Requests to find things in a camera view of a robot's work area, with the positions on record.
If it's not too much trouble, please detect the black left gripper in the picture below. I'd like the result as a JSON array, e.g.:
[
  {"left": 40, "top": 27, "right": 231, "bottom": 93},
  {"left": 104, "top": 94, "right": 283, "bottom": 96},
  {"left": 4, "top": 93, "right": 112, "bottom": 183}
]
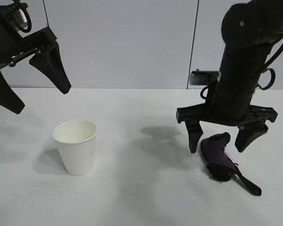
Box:
[{"left": 0, "top": 8, "right": 72, "bottom": 115}]

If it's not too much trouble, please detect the long black arm cable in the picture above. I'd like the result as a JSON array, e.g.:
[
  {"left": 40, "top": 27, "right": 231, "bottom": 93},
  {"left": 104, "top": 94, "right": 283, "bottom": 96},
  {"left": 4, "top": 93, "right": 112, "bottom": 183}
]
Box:
[{"left": 258, "top": 30, "right": 283, "bottom": 90}]

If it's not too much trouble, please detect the short black cable loop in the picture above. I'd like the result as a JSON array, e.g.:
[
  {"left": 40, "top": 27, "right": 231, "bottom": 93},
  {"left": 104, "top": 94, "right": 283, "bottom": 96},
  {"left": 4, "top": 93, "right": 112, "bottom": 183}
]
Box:
[{"left": 200, "top": 85, "right": 215, "bottom": 101}]

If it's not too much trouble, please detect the black left camera cable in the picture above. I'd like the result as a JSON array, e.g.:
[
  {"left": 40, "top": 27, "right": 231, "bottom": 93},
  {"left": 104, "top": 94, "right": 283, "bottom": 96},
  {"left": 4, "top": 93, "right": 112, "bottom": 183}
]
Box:
[{"left": 13, "top": 2, "right": 33, "bottom": 33}]

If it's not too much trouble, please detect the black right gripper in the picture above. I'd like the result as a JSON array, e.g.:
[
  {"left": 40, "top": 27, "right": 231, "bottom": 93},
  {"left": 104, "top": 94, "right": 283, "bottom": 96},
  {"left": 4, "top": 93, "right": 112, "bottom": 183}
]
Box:
[{"left": 176, "top": 90, "right": 279, "bottom": 154}]

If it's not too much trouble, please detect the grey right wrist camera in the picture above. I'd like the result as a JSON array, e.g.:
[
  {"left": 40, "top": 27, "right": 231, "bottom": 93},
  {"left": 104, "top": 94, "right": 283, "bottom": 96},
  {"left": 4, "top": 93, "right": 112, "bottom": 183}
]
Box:
[{"left": 189, "top": 69, "right": 221, "bottom": 86}]

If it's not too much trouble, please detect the purple cloth with black trim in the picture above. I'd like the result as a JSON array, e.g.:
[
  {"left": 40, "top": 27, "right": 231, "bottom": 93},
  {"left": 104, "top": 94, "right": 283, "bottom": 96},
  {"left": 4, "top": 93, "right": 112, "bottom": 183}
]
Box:
[{"left": 200, "top": 132, "right": 262, "bottom": 196}]

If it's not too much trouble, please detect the white paper cup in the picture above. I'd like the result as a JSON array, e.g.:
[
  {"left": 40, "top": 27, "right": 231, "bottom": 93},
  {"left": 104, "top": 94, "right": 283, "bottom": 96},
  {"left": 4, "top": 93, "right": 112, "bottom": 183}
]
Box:
[{"left": 52, "top": 119, "right": 98, "bottom": 177}]

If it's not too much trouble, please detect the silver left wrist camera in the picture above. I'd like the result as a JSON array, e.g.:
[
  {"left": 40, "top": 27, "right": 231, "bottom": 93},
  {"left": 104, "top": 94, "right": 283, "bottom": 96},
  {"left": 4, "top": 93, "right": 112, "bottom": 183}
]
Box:
[{"left": 13, "top": 7, "right": 30, "bottom": 29}]

